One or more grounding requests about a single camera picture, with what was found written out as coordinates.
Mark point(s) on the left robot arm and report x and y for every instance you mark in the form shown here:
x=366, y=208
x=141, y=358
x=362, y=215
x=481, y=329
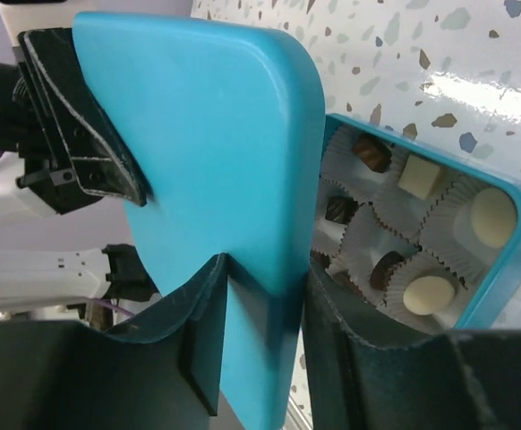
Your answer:
x=36, y=279

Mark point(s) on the cream chocolate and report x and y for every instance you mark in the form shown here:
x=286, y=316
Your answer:
x=420, y=177

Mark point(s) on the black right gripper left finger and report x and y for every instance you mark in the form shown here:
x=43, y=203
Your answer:
x=158, y=370

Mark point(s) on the dark square chocolate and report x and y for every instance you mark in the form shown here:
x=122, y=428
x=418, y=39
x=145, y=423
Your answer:
x=340, y=209

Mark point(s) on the brown fluted cup chocolate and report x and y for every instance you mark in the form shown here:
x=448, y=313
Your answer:
x=384, y=268

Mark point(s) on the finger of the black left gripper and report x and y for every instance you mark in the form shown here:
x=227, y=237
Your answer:
x=78, y=132

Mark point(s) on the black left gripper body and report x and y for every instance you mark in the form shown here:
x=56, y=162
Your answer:
x=48, y=172

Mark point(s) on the white oval chocolate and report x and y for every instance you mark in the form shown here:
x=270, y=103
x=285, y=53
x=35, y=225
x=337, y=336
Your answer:
x=428, y=295
x=493, y=217

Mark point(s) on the teal tin lid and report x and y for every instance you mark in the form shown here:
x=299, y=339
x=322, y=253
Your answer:
x=226, y=123

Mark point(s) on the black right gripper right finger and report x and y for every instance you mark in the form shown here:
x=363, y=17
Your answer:
x=368, y=371

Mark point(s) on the teal tin box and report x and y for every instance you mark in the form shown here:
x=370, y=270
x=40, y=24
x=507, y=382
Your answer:
x=435, y=235

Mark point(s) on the brown rectangular chocolate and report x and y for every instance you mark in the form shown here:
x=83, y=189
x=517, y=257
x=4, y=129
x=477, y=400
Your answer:
x=375, y=155

